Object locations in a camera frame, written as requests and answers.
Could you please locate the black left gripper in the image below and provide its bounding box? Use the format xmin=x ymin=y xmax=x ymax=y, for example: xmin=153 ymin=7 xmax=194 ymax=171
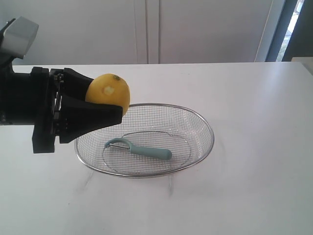
xmin=30 ymin=67 xmax=122 ymax=154

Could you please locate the yellow lemon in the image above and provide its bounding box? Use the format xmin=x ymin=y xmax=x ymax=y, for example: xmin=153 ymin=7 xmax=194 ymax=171
xmin=85 ymin=73 xmax=130 ymax=116

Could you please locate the teal handled vegetable peeler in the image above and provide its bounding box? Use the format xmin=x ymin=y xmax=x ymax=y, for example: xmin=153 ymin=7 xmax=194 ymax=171
xmin=105 ymin=138 xmax=172 ymax=160

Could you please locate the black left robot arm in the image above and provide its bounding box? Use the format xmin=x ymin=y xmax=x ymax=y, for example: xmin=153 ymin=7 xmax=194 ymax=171
xmin=0 ymin=53 xmax=122 ymax=154

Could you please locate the white cabinet corner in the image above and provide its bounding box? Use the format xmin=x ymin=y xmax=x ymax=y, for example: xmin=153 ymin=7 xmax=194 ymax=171
xmin=291 ymin=57 xmax=313 ymax=74

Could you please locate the oval metal wire basket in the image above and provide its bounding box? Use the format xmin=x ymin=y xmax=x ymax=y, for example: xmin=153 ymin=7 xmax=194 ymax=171
xmin=75 ymin=103 xmax=215 ymax=178

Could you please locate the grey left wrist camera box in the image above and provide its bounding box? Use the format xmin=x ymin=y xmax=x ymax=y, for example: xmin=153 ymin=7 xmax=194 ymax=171
xmin=0 ymin=17 xmax=39 ymax=59

